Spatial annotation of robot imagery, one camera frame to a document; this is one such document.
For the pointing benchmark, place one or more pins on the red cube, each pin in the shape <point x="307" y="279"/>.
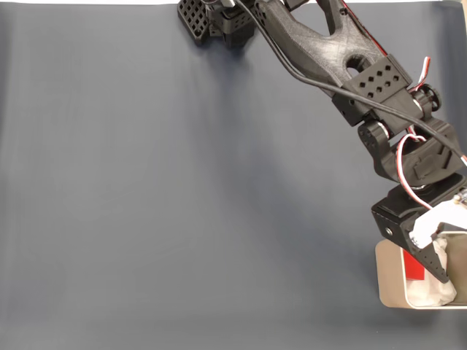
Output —
<point x="414" y="268"/>

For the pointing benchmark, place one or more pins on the beige metal box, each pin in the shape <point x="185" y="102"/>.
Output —
<point x="388" y="277"/>

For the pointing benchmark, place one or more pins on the white crumpled tissue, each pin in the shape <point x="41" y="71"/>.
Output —
<point x="427" y="295"/>

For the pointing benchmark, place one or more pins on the dark grey table mat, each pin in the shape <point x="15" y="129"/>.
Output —
<point x="146" y="182"/>

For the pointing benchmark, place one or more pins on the white camera board mount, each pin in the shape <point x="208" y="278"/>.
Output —
<point x="427" y="226"/>

